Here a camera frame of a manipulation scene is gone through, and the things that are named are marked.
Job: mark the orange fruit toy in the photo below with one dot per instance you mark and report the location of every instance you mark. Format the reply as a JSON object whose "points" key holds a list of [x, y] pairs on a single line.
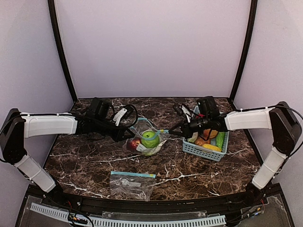
{"points": [[210, 134]]}

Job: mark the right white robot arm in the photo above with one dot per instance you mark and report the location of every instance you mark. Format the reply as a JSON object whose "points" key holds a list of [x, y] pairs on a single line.
{"points": [[283, 124]]}

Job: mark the green bumpy cucumber toy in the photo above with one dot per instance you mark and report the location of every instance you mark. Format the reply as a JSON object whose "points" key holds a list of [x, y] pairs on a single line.
{"points": [[220, 139]]}

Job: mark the black frame post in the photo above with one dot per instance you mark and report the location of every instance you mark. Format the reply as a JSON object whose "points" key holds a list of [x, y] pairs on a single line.
{"points": [[245, 49], [60, 49]]}

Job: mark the light blue plastic basket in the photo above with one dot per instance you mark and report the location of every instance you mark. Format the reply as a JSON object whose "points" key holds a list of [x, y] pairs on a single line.
{"points": [[202, 122]]}

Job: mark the green apple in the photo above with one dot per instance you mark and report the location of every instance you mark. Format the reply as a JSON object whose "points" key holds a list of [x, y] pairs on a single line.
{"points": [[150, 139]]}

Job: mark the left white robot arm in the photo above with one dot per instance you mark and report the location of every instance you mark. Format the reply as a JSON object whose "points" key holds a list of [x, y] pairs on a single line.
{"points": [[99, 118]]}

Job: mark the right black frame post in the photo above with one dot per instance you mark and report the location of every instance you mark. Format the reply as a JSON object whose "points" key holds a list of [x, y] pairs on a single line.
{"points": [[245, 49]]}

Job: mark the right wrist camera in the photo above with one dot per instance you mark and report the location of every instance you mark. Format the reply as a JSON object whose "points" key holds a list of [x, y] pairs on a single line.
{"points": [[184, 111]]}

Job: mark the white cauliflower toy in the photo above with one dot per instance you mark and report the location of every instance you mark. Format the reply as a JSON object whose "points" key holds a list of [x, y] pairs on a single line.
{"points": [[151, 152]]}

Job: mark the dark red pomegranate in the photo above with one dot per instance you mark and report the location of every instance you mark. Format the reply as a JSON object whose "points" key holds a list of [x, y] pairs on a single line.
{"points": [[133, 144]]}

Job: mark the white slotted cable duct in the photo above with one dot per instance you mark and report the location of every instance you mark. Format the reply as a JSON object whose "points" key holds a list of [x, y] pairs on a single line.
{"points": [[114, 219]]}

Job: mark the yellow lemon toy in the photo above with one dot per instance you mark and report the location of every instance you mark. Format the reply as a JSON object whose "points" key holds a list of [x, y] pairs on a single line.
{"points": [[212, 147]]}

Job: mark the orange brown potato toy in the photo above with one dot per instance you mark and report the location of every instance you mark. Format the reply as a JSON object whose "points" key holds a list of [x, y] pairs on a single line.
{"points": [[200, 141]]}

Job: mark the white green cabbage toy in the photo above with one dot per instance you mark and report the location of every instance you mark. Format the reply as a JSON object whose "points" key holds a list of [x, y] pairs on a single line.
{"points": [[193, 138]]}

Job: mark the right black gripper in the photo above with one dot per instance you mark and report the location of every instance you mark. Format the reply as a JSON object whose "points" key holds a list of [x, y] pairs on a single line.
{"points": [[185, 129]]}

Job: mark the clear zip bag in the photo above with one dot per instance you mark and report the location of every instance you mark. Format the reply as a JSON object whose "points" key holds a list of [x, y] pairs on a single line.
{"points": [[134, 186], [143, 125]]}

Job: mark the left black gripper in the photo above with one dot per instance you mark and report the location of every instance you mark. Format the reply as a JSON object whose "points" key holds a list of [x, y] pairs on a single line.
{"points": [[120, 135]]}

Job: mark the left black frame post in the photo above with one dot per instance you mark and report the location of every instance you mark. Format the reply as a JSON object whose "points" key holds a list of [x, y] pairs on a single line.
{"points": [[60, 49]]}

